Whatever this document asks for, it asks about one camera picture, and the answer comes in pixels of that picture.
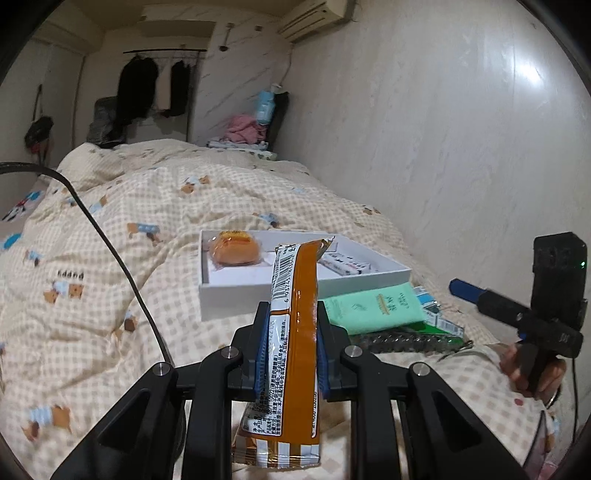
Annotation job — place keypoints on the green striped packet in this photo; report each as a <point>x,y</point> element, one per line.
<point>429,331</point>

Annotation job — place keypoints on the hanging wall hook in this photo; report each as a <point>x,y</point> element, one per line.
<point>225,46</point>

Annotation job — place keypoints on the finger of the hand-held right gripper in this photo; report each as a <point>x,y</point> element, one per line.
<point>466,288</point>

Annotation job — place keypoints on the black clothes rack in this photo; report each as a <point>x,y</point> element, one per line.
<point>166,50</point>

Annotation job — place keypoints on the light blue wipes pack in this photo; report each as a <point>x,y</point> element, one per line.
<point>265,107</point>

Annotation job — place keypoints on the orange snack bar packet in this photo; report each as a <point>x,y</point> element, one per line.
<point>300,323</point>

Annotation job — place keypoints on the black hanging garment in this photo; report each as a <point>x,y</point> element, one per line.
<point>178,87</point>

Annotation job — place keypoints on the cartoon print bed sheet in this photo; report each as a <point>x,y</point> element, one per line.
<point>23,205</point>

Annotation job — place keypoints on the grey white snack packet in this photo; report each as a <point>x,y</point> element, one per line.
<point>346,265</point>

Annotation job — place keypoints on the white cardboard box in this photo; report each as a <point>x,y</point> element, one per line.
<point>231,300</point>

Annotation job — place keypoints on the black hanging jacket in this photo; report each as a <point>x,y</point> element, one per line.
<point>136,87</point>

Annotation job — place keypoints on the packaged round bread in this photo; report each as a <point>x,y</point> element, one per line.
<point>235,251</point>

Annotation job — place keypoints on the pink clothes pile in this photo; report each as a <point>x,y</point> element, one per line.
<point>244,129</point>

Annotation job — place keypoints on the dark hair claw clip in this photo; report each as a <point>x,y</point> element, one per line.
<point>397,345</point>

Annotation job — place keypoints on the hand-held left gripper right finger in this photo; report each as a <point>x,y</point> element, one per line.
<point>322,355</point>

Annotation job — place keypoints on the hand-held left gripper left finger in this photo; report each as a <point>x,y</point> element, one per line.
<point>261,350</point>

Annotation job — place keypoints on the white air conditioner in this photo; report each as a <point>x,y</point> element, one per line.
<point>314,18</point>

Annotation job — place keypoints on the folded heart print cloth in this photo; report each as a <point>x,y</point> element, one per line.
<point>240,148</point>

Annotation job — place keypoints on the person's right hand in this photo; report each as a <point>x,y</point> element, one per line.
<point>512,364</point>

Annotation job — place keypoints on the green cream tube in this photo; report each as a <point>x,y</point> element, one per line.
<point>369,307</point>

